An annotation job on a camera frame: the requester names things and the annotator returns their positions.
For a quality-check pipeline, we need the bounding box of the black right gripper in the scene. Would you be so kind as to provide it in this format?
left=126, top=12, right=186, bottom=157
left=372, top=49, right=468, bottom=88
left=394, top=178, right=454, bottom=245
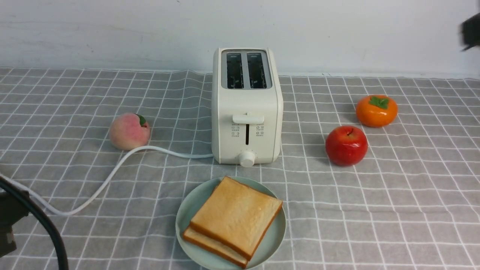
left=460, top=13, right=480, bottom=51

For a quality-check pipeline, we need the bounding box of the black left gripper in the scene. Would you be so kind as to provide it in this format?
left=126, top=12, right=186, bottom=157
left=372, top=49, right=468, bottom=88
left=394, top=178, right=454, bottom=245
left=0, top=192, right=29, bottom=257

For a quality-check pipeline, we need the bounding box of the toast slice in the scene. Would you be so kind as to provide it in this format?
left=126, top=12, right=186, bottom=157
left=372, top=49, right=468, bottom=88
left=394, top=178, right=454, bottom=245
left=182, top=226, right=250, bottom=269
left=189, top=176, right=283, bottom=261

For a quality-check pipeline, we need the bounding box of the orange persimmon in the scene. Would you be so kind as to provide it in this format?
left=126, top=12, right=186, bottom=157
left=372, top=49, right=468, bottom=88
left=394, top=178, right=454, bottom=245
left=355, top=94, right=398, bottom=128

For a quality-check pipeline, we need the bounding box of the pink peach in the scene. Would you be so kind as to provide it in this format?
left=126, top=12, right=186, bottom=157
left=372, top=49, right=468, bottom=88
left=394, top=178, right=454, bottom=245
left=109, top=113, right=151, bottom=151

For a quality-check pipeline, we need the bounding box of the red apple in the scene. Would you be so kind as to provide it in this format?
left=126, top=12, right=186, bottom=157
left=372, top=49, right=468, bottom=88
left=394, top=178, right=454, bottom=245
left=325, top=125, right=369, bottom=167

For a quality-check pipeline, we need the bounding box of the light green plate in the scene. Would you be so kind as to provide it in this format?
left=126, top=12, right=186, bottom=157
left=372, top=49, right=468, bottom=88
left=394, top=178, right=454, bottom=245
left=175, top=177, right=288, bottom=270

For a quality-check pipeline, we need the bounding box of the white toaster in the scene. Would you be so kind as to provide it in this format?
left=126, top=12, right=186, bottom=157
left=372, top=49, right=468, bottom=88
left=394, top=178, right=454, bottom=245
left=211, top=48, right=284, bottom=167

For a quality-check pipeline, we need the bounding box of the white power cable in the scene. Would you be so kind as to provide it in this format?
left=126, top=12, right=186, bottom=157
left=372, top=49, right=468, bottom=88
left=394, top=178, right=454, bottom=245
left=0, top=145, right=214, bottom=216

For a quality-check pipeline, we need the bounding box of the black cable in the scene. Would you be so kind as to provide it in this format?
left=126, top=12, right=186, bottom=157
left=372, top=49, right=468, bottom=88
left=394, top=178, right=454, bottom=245
left=0, top=176, right=69, bottom=270

